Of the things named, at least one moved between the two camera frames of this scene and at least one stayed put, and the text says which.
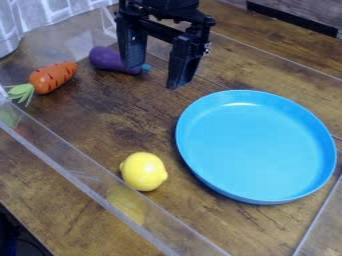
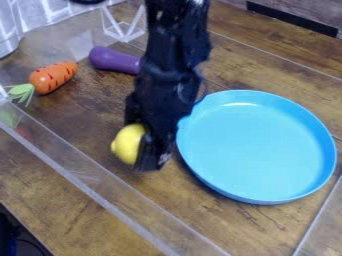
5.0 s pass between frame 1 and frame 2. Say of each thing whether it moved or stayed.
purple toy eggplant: stayed
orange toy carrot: stayed
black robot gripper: moved
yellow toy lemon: moved
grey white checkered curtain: stayed
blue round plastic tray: stayed
